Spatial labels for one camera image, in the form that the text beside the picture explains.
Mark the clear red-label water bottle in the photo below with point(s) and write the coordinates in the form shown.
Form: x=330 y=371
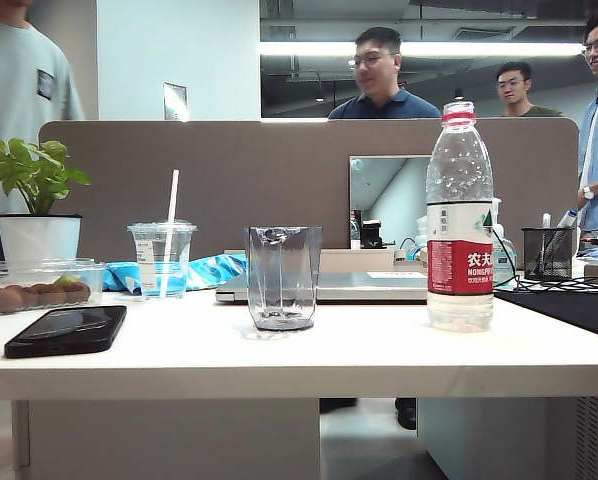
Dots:
x=459 y=270

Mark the clear faceted glass mug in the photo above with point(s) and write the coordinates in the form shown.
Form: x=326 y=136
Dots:
x=284 y=280

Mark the blue hand sanitizer pump bottle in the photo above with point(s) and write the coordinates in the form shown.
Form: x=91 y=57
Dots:
x=504 y=260

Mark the beige flat cardboard box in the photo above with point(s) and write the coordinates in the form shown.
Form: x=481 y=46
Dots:
x=349 y=260

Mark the silver closed laptop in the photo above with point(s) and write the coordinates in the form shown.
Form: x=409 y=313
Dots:
x=359 y=287

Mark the frameless desk mirror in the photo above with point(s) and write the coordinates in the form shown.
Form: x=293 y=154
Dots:
x=379 y=190

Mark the blue white plastic bag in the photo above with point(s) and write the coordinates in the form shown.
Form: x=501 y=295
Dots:
x=209 y=270

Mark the brown desk partition screen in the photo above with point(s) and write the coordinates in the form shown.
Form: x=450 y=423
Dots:
x=229 y=175

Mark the white power adapter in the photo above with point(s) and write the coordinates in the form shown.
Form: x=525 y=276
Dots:
x=402 y=254

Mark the white drinking straw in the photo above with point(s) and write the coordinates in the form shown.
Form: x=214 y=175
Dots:
x=173 y=200

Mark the clear lidded plastic cup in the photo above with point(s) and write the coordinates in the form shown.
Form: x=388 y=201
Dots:
x=149 y=260

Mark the man in navy polo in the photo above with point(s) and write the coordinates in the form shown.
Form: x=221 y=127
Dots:
x=379 y=105

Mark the white desk support panel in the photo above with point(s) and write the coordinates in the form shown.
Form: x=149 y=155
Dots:
x=179 y=440

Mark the green fruit piece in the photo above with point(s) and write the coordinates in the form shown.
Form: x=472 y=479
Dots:
x=66 y=280

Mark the long ceiling light strip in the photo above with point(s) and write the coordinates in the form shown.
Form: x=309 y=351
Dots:
x=454 y=48

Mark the white marker pen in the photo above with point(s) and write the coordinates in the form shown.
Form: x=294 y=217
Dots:
x=546 y=222

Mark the black mesh pen holder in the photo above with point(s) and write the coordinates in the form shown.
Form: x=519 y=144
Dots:
x=549 y=255

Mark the black smartphone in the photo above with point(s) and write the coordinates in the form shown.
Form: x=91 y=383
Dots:
x=64 y=330

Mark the white plant pot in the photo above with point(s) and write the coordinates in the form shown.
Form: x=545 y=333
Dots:
x=39 y=240

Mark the man in olive shirt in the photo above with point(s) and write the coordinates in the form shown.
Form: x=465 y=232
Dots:
x=516 y=90

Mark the blue white pen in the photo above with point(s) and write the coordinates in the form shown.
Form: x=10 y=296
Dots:
x=568 y=219

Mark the green leafy plant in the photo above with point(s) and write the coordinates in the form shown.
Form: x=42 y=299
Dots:
x=34 y=170

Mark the ceiling air vent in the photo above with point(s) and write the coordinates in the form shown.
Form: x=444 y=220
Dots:
x=481 y=33

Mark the black desk mat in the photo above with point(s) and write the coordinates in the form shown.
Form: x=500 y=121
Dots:
x=569 y=307

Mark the white vented under-desk cabinet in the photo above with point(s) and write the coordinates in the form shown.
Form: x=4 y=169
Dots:
x=504 y=440

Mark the clear plastic fruit container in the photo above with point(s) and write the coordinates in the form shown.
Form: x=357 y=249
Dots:
x=9 y=272

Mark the silver wall plaque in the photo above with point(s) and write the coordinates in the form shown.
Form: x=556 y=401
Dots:
x=174 y=100

